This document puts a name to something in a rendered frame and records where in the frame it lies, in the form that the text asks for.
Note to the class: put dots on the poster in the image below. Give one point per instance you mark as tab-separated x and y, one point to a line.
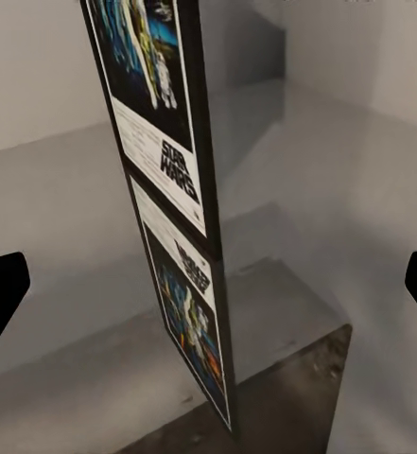
149	58

